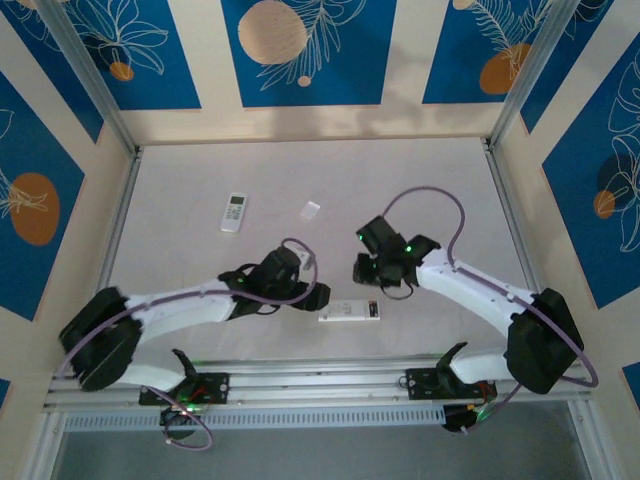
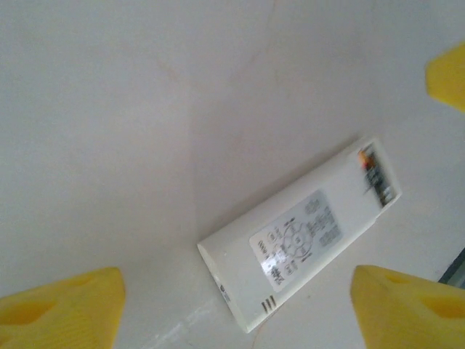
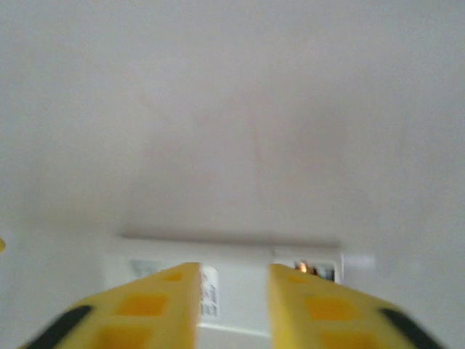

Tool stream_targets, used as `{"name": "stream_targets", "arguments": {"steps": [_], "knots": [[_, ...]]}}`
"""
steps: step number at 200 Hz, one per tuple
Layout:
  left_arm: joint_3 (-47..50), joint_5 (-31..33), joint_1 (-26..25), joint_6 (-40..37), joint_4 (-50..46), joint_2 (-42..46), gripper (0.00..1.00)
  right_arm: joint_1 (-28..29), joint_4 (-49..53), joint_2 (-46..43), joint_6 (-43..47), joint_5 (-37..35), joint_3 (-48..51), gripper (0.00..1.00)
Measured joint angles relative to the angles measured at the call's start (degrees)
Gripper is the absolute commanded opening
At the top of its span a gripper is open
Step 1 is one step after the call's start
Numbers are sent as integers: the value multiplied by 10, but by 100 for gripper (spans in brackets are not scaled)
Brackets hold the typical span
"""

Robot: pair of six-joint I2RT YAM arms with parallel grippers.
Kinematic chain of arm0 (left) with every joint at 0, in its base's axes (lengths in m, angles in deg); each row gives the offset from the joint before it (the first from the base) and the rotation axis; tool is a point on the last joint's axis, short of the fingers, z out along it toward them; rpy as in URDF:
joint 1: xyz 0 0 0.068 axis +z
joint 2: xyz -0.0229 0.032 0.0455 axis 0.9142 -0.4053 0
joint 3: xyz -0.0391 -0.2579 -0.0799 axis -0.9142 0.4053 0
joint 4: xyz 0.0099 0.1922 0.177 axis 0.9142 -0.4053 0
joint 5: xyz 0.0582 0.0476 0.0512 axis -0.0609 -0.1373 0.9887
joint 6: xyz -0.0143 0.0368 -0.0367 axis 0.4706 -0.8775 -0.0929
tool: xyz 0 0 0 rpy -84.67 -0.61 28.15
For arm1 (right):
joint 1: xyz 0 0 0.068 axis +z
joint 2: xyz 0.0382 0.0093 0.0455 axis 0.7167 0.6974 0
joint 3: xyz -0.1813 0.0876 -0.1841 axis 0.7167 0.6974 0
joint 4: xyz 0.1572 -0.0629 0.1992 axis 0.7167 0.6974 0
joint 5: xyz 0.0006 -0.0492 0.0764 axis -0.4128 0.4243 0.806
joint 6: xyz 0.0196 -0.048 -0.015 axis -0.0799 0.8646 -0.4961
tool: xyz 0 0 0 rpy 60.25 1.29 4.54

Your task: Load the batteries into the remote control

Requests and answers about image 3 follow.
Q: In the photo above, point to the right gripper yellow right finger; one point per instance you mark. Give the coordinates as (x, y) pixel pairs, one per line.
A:
(327, 316)

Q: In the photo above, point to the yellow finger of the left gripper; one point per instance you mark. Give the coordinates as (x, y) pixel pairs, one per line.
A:
(2, 245)

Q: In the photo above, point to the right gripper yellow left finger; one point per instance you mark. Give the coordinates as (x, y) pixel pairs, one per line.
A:
(152, 312)

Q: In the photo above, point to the black copper AAA battery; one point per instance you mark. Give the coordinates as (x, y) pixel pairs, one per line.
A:
(301, 267)

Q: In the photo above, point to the long white remote control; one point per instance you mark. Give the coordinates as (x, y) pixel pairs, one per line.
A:
(236, 283)

